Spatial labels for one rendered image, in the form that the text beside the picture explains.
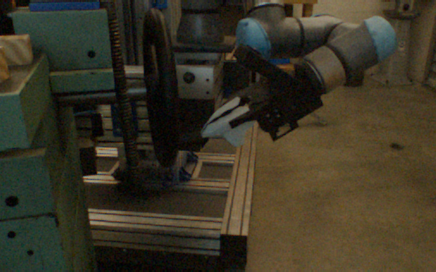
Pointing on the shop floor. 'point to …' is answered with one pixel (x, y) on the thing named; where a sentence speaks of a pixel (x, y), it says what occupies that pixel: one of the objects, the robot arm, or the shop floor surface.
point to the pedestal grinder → (387, 76)
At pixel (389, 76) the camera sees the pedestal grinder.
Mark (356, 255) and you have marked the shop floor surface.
